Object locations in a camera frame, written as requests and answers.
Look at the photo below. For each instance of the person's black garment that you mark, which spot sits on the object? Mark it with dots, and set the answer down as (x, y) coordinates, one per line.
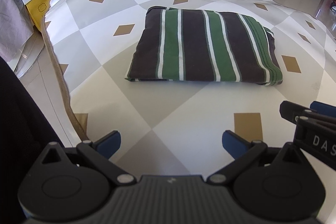
(21, 134)

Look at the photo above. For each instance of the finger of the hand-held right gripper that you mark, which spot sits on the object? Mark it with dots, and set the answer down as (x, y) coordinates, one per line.
(325, 109)
(291, 109)

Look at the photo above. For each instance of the green brown striped shirt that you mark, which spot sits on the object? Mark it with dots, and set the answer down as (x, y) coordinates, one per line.
(197, 48)

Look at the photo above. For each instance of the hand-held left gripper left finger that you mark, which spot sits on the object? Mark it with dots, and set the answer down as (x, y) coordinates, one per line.
(110, 144)

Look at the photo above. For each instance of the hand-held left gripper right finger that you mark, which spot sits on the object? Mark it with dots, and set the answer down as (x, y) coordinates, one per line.
(233, 144)

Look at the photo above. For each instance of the grey cloth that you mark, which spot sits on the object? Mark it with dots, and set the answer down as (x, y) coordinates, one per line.
(13, 22)

